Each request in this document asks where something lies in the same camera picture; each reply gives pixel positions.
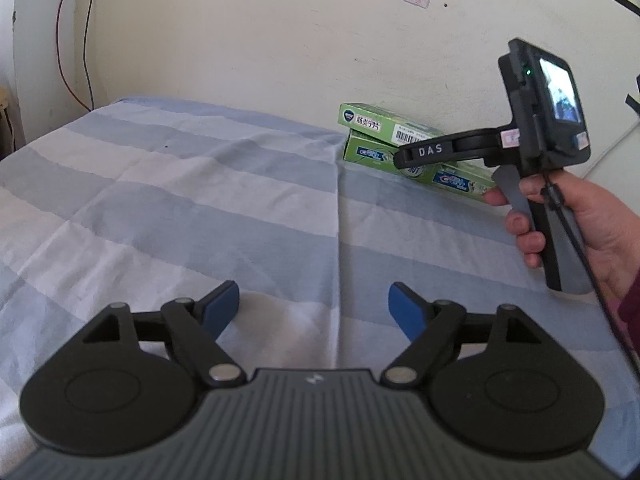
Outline blue striped bed sheet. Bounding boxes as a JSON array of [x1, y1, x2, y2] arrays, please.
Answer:
[[0, 96, 640, 480]]

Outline maroon sleeved right forearm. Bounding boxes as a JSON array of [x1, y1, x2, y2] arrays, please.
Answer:
[[616, 267, 640, 356]]

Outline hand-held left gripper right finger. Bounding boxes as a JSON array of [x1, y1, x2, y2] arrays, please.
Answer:
[[381, 282, 550, 388]]

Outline person's right hand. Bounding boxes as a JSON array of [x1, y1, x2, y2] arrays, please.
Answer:
[[484, 167, 640, 323]]

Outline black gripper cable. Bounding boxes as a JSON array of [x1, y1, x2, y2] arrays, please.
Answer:
[[545, 172, 640, 381]]

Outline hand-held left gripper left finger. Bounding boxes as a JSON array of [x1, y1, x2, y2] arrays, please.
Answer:
[[75, 280, 247, 388]]

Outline small wooden stand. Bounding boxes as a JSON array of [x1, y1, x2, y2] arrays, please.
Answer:
[[0, 87, 12, 161]]

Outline white wall cable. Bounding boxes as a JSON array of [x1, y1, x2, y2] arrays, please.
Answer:
[[582, 120, 640, 178]]

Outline green medicine box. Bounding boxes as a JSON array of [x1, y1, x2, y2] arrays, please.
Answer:
[[336, 102, 447, 148]]

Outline green toothpaste box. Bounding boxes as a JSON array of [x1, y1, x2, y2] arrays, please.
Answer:
[[343, 130, 501, 205]]

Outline black wall cable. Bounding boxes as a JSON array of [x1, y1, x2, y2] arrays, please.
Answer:
[[86, 0, 97, 112]]

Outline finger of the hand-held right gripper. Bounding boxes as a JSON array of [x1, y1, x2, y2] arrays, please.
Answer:
[[392, 129, 502, 171]]

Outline red wall cable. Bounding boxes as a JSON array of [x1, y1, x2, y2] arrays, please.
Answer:
[[56, 0, 93, 111]]

